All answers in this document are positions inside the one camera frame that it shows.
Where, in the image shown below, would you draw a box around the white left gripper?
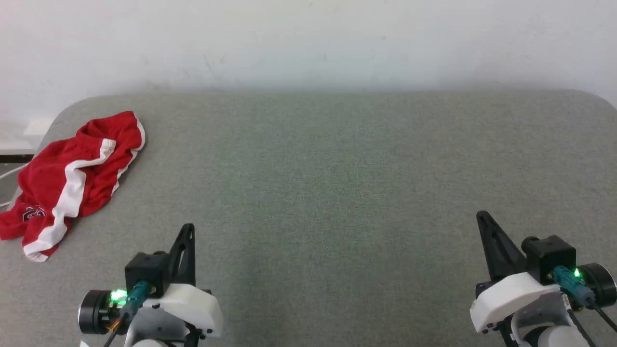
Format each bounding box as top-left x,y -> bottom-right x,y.
143,223 -> 224,338

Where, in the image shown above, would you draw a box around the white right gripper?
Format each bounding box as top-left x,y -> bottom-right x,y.
470,211 -> 563,334

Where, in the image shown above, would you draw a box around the red shorts with white stripes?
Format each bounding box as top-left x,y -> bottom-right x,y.
0,111 -> 146,263

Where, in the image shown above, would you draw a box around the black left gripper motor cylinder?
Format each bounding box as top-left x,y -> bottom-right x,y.
78,289 -> 119,335

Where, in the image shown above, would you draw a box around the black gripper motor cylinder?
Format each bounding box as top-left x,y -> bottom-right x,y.
78,289 -> 119,335
577,263 -> 617,309

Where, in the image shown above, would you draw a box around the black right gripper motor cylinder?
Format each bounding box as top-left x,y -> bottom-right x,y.
577,263 -> 617,309

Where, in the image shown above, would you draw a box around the teal left camera cable plug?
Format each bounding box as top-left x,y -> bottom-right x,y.
119,281 -> 153,319

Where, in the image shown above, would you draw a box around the teal camera cable plug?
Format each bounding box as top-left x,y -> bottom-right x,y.
552,266 -> 596,307
119,281 -> 153,319

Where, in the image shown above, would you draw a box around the teal right camera cable plug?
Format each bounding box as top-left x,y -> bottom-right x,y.
552,266 -> 596,307

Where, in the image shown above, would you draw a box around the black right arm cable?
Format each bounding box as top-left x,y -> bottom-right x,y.
565,298 -> 617,347

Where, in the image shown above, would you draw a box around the thin white cable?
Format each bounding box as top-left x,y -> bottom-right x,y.
0,163 -> 30,209

